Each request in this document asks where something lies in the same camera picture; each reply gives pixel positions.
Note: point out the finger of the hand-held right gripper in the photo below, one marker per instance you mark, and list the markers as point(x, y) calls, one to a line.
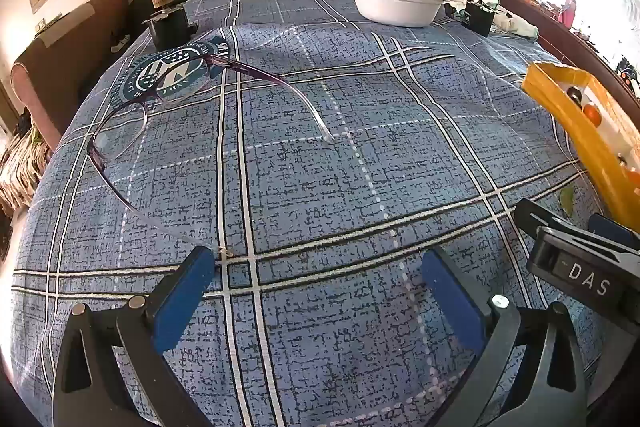
point(610, 229)
point(532, 214)

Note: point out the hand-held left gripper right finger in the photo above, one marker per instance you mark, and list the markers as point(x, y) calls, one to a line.
point(450, 302)

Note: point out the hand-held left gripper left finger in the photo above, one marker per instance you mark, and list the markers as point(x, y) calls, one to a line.
point(182, 302)

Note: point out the yellow rimmed tray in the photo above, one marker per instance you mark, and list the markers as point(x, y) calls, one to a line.
point(575, 142)

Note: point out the green leaf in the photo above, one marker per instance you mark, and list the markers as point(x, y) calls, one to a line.
point(567, 202)

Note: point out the brick pattern wooden cabinet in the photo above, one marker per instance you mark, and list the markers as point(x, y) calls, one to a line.
point(560, 39)

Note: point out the blue plaid tablecloth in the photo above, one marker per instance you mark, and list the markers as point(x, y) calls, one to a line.
point(320, 157)

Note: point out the black charger box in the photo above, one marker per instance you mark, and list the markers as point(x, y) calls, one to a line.
point(477, 19)

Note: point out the beige striped fabric pile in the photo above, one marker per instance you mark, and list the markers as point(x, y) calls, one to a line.
point(20, 177)

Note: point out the pink bottle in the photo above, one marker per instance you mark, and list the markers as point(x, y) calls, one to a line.
point(567, 9)

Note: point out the purple framed eyeglasses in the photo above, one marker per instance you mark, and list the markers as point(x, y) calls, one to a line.
point(185, 74)

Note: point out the white bowl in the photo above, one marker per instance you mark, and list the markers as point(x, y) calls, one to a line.
point(395, 9)

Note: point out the black gadget with beige knob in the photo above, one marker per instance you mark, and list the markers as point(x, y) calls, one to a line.
point(170, 29)

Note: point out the brown armchair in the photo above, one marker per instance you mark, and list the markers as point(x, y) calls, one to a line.
point(60, 52)

